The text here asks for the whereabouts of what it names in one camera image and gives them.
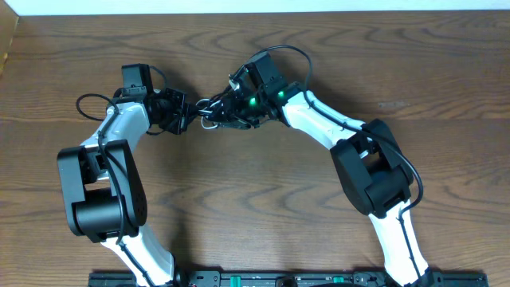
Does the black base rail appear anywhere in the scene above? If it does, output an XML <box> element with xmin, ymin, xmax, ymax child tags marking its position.
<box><xmin>87</xmin><ymin>269</ymin><xmax>489</xmax><ymax>287</ymax></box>

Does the right camera black cable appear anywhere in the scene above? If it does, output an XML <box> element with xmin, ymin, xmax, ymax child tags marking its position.
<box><xmin>233</xmin><ymin>44</ymin><xmax>425</xmax><ymax>287</ymax></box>

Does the left camera black cable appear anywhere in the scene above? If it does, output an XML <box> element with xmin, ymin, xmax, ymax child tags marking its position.
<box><xmin>75</xmin><ymin>65</ymin><xmax>171</xmax><ymax>287</ymax></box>

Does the white cable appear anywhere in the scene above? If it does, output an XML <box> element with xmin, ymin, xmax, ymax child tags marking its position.
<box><xmin>194</xmin><ymin>97</ymin><xmax>222</xmax><ymax>131</ymax></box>

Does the camera black cable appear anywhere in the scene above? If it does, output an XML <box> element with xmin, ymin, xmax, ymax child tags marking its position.
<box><xmin>75</xmin><ymin>65</ymin><xmax>171</xmax><ymax>287</ymax></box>
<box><xmin>233</xmin><ymin>44</ymin><xmax>425</xmax><ymax>287</ymax></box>

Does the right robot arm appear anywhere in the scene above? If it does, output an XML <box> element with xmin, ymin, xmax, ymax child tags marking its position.
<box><xmin>207</xmin><ymin>51</ymin><xmax>429</xmax><ymax>286</ymax></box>

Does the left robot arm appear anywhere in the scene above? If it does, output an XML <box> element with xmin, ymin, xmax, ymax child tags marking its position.
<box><xmin>57</xmin><ymin>64</ymin><xmax>197</xmax><ymax>286</ymax></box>

